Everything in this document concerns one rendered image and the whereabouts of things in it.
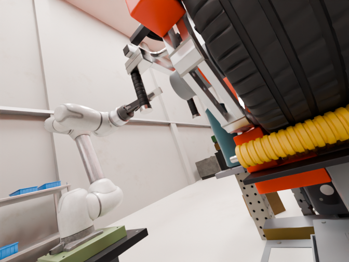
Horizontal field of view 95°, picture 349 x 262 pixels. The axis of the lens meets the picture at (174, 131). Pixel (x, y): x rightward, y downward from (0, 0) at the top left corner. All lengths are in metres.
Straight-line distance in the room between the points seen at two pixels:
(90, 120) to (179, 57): 0.55
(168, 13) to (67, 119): 0.57
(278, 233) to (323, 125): 0.73
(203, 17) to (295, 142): 0.29
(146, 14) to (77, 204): 0.94
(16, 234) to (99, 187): 2.49
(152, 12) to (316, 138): 0.38
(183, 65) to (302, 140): 0.28
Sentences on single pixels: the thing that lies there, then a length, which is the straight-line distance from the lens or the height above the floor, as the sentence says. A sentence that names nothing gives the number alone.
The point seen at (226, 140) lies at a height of 0.58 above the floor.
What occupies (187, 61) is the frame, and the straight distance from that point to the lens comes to 0.36.
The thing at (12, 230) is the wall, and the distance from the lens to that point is 3.57.
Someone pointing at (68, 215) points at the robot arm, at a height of 0.50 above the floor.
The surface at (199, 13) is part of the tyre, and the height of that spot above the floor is 0.75.
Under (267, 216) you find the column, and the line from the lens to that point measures 1.19.
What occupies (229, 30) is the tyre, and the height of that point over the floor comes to 0.70.
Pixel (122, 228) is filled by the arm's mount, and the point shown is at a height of 0.34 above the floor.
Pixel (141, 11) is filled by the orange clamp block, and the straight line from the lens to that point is 0.37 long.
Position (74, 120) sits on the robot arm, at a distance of 0.78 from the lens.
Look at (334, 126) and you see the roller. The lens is 0.40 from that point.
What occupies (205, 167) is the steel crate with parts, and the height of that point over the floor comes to 0.39.
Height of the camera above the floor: 0.52
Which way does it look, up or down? 14 degrees up
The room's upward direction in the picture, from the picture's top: 19 degrees counter-clockwise
